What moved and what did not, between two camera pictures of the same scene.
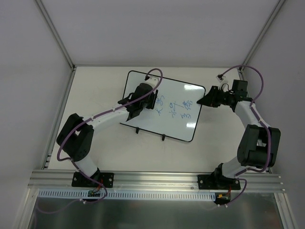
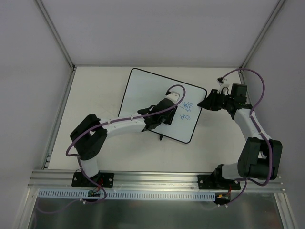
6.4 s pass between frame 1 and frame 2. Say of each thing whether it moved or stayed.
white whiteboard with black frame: stayed
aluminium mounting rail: stayed
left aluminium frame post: stayed
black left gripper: moved
